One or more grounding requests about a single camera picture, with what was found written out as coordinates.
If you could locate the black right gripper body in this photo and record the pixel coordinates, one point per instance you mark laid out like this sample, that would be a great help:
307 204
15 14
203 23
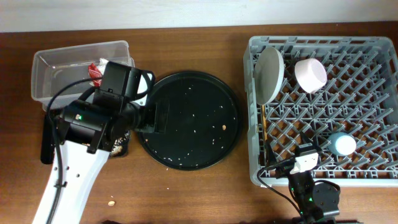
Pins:
284 168

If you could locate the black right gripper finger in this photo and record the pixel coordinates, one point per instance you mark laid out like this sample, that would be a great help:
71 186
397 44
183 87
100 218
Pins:
271 156
307 143

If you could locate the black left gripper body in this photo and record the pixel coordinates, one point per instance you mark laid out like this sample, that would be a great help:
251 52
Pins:
150 118

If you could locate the blue plastic cup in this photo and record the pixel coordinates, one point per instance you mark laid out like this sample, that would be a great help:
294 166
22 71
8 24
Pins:
341 144

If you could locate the pink bowl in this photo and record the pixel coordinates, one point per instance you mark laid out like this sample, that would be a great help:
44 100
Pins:
310 75

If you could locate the red snack wrapper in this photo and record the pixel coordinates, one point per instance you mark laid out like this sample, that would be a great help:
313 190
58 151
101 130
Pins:
95 72

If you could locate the white plate with food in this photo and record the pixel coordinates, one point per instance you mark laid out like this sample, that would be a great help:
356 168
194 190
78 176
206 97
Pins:
268 75

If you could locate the white napkin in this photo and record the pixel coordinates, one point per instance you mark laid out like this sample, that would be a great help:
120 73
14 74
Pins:
102 62

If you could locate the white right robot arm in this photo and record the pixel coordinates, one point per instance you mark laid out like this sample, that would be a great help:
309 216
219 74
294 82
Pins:
315 200

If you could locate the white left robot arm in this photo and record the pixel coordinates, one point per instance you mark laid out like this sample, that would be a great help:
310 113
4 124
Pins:
74 171

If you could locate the grey dishwasher rack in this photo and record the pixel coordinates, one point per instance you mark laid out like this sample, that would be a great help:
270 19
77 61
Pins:
359 99

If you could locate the black rectangular tray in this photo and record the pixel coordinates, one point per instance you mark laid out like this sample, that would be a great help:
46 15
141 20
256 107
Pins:
46 143

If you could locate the food scraps on tray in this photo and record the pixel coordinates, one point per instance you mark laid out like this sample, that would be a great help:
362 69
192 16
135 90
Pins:
120 147

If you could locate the round black tray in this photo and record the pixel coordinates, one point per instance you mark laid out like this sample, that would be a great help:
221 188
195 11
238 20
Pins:
200 104

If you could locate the clear plastic bin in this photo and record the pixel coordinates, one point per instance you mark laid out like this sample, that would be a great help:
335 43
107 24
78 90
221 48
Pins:
54 69

